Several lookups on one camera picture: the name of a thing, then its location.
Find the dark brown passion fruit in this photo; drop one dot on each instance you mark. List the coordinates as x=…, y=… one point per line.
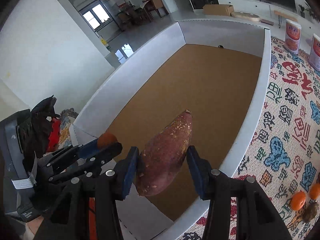
x=310, y=212

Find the floral cushion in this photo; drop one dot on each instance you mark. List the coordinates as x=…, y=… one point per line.
x=60, y=135

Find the white tv cabinet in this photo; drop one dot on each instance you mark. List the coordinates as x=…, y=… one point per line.
x=267, y=10

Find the large purple sweet potato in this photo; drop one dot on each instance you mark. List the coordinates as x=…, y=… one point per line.
x=163, y=156

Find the brown cardboard box on floor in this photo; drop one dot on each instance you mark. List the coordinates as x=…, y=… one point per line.
x=218, y=9

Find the dining table with chairs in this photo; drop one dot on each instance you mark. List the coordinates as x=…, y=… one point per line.
x=131, y=16

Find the patterned woven tablecloth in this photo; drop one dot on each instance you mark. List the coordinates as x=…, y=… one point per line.
x=283, y=155

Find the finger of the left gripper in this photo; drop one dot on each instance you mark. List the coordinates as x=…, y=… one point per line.
x=66, y=156
x=82, y=166

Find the orange label can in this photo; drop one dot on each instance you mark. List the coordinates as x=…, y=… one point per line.
x=292, y=36

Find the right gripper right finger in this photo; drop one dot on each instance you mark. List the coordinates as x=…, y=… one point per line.
x=256, y=217

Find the white cardboard box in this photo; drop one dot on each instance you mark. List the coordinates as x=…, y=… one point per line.
x=216, y=69

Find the small orange mandarin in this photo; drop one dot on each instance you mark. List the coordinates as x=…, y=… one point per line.
x=106, y=139

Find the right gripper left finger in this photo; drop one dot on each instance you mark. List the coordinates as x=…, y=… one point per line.
x=112, y=186

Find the small wooden bench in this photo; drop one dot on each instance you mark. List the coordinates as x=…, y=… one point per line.
x=282, y=16

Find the purple label can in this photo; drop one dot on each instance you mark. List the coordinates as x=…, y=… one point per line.
x=314, y=57

